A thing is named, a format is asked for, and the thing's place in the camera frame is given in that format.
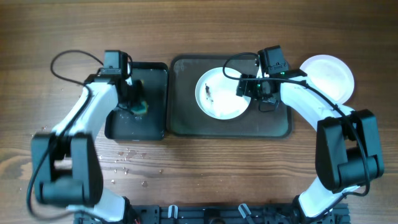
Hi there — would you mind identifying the green yellow sponge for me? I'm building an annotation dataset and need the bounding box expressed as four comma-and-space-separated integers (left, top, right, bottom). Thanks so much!
131, 80, 148, 115

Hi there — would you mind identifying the white plate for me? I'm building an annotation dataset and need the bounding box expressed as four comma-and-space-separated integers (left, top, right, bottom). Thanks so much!
195, 67, 251, 120
300, 55, 354, 104

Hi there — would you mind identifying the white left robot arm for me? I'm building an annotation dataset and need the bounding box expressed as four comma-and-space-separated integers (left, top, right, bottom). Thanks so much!
26, 50, 148, 223

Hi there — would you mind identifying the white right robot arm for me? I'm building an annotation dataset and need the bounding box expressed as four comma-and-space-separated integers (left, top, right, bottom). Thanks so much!
236, 46, 384, 223

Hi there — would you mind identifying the black water tray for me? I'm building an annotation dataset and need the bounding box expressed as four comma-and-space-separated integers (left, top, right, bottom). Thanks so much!
104, 62, 169, 141

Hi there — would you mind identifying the dark grey serving tray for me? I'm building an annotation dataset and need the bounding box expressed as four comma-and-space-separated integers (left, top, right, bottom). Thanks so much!
167, 54, 294, 139

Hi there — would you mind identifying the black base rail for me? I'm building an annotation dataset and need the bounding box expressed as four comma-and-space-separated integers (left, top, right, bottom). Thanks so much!
73, 203, 351, 224

